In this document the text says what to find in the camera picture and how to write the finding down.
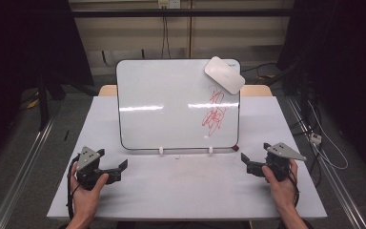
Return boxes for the white power strip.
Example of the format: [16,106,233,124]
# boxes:
[309,132,323,146]

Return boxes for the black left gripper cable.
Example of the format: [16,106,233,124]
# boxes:
[66,155,81,220]

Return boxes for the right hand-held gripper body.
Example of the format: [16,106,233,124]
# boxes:
[265,142,308,183]

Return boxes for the white wall socket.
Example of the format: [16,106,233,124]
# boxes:
[157,0,182,10]

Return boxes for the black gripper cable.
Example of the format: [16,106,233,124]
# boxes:
[286,168,301,208]
[66,155,81,220]

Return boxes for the person's left hand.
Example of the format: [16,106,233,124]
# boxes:
[70,162,110,221]

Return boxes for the white whiteboard eraser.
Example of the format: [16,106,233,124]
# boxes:
[204,55,246,95]

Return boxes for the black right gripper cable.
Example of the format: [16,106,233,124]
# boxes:
[286,168,301,208]

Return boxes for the white whiteboard with black rim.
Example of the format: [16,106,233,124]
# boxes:
[115,58,242,151]

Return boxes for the aluminium floor rail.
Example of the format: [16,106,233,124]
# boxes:
[0,115,58,229]
[287,96,366,229]

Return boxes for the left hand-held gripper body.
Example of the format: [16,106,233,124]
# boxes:
[75,146,109,192]

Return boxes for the black curtain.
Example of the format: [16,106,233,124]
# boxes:
[276,0,366,184]
[0,0,95,173]

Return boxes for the person's right hand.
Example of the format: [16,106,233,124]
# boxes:
[261,158,300,213]

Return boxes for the black hanging power cable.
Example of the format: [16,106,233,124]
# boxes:
[160,15,172,60]

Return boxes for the black metal stand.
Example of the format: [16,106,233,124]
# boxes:
[35,72,66,132]

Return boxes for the wooden table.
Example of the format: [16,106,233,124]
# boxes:
[98,84,274,97]

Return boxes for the white floor cable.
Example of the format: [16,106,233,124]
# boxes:
[308,99,350,171]

